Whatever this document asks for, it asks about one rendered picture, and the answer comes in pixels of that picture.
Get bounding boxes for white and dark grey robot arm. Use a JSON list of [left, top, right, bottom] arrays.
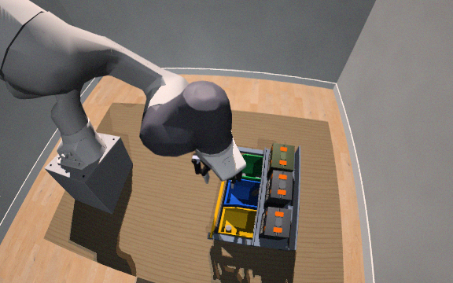
[[0, 0, 246, 182]]

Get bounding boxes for yellow bin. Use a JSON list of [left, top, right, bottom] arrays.
[[218, 207, 256, 239]]

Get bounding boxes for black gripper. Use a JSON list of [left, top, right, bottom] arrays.
[[191, 153, 242, 189]]

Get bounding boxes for blue open bin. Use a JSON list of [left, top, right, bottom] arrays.
[[224, 179, 260, 210]]

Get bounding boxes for grey metal bin shelf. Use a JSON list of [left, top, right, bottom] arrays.
[[208, 145, 300, 251]]

